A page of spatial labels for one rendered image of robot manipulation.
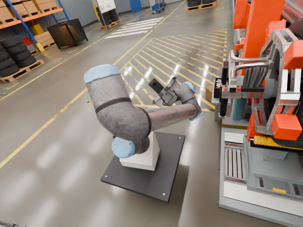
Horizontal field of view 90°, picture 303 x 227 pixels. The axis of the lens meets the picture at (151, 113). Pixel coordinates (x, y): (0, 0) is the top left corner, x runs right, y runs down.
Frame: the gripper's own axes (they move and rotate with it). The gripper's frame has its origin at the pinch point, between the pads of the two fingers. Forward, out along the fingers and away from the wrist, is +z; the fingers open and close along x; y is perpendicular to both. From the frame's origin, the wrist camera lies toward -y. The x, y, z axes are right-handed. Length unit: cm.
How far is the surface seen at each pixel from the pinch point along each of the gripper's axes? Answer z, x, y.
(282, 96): -2.4, -30.1, 39.0
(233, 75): -12.9, -28.7, 20.4
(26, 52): -447, 176, -510
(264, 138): -38, -22, 66
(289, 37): -10, -56, 27
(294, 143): -10, -22, 61
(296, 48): 5, -42, 27
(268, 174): -52, -9, 93
